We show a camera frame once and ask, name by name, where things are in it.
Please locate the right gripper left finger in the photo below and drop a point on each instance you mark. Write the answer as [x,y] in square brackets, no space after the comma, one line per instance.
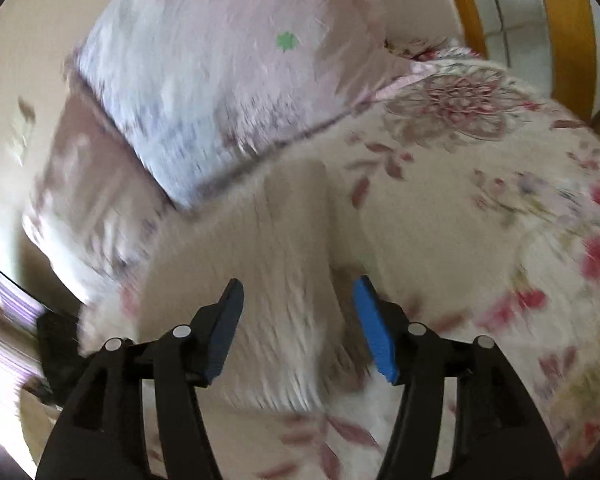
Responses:
[129,390]

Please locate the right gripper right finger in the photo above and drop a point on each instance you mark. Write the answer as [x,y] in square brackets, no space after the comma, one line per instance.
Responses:
[498,433]

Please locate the beige cable knit sweater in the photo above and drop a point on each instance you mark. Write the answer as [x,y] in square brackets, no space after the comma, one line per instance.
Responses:
[297,345]

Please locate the striped purple curtain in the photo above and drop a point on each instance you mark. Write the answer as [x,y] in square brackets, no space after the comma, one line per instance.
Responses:
[18,345]

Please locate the cream floral bedspread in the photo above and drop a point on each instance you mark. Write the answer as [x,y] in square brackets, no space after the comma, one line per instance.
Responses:
[473,204]

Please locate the pink floral pillow with tree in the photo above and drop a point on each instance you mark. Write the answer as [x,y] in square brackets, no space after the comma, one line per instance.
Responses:
[202,88]

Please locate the wooden framed wardrobe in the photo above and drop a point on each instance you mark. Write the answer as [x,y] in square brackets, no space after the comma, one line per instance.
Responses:
[553,44]

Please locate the white wall socket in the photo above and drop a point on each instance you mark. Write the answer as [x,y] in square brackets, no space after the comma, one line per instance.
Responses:
[22,125]

